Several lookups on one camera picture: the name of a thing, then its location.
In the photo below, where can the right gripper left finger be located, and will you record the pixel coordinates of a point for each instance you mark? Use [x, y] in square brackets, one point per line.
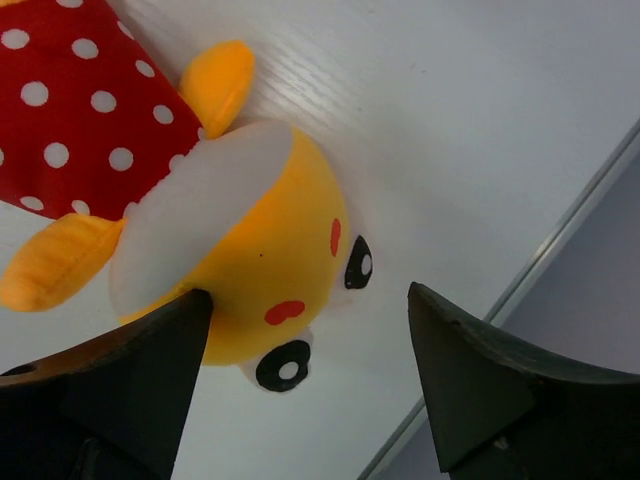
[113, 407]

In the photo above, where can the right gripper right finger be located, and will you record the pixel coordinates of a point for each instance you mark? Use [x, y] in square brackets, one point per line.
[502, 408]

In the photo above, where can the orange plush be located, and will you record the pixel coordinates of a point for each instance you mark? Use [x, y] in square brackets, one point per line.
[152, 182]

